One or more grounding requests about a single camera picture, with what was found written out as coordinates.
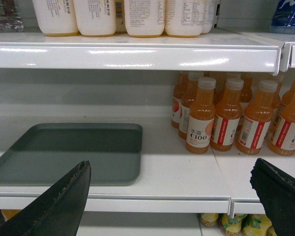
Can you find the orange juice bottle C100 label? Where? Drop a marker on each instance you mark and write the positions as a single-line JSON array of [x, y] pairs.
[[201, 117]]

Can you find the white upper shelf board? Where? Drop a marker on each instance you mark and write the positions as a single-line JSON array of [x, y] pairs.
[[217, 51]]

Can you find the white shelf board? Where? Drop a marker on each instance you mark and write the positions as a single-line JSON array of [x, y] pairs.
[[171, 178], [217, 51]]

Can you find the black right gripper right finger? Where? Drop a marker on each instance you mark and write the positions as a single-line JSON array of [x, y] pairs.
[[276, 192]]

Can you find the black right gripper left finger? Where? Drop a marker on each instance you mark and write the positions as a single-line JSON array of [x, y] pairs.
[[57, 211]]

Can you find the grey rectangular serving tray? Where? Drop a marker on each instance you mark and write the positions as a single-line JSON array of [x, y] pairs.
[[47, 151]]

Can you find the orange juice bottle far right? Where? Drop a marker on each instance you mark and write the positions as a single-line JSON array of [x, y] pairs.
[[282, 141]]

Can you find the white milk drink bottle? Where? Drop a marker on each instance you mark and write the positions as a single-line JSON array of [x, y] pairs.
[[144, 18], [95, 18], [56, 17], [184, 18]]

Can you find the white middle shelf board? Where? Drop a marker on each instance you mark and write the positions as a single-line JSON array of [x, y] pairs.
[[171, 178]]

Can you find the orange juice bottle red label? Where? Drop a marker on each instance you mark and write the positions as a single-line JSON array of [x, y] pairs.
[[227, 114]]

